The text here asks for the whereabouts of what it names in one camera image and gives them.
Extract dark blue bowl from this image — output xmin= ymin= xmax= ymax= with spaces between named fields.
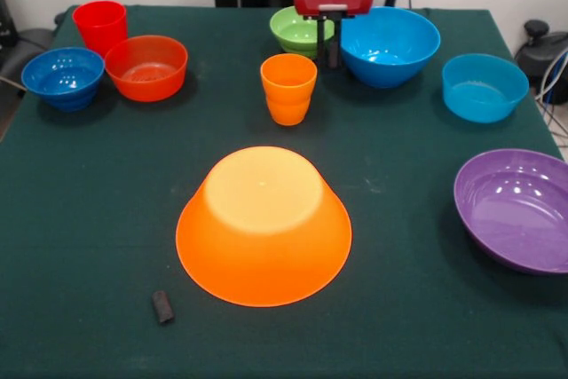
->
xmin=20 ymin=46 xmax=106 ymax=113

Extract red cup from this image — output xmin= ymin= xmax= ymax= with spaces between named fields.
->
xmin=72 ymin=0 xmax=129 ymax=59

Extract dark green tablecloth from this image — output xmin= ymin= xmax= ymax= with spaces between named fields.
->
xmin=0 ymin=4 xmax=568 ymax=379

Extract orange cup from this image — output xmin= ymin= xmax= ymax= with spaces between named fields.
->
xmin=259 ymin=53 xmax=319 ymax=127

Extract small black rubber piece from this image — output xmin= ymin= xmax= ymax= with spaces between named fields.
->
xmin=151 ymin=289 xmax=176 ymax=327

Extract purple bowl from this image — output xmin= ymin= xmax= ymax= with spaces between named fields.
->
xmin=453 ymin=148 xmax=568 ymax=275

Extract white and blue cables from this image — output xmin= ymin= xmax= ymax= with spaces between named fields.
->
xmin=534 ymin=48 xmax=568 ymax=140

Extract green bowl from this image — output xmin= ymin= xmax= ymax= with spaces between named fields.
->
xmin=269 ymin=5 xmax=336 ymax=57

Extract large orange bowl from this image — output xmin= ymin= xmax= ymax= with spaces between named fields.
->
xmin=175 ymin=145 xmax=353 ymax=308

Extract small light blue bowl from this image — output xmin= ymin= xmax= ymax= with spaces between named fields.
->
xmin=441 ymin=53 xmax=530 ymax=124

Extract large light blue bowl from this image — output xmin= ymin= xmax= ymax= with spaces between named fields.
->
xmin=339 ymin=6 xmax=442 ymax=90

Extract red-orange bowl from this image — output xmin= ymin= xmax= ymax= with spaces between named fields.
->
xmin=104 ymin=35 xmax=189 ymax=103

